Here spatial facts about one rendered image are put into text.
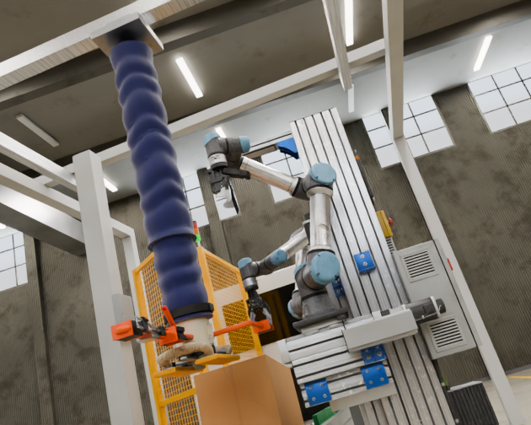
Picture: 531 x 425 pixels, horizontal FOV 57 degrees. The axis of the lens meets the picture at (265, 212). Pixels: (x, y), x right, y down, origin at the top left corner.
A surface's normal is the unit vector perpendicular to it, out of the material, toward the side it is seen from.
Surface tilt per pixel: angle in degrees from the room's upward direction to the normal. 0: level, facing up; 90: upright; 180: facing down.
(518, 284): 90
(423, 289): 90
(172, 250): 75
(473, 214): 90
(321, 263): 97
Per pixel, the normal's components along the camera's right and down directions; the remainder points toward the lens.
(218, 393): -0.25, -0.40
